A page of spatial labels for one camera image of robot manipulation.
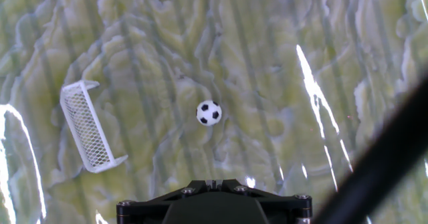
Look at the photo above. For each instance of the black and white soccer ball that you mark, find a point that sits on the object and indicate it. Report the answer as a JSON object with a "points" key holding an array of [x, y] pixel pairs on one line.
{"points": [[209, 113]]}

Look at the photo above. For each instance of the green marble pattern mat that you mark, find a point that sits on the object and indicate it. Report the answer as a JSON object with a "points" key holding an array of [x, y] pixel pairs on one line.
{"points": [[267, 33]]}

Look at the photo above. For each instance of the white mesh miniature goal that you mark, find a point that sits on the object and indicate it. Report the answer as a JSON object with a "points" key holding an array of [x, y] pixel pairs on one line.
{"points": [[87, 130]]}

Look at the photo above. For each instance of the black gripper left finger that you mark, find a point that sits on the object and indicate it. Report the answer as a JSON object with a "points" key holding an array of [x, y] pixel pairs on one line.
{"points": [[140, 210]]}

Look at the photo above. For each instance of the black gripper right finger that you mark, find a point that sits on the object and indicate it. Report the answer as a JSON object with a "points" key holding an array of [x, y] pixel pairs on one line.
{"points": [[287, 210]]}

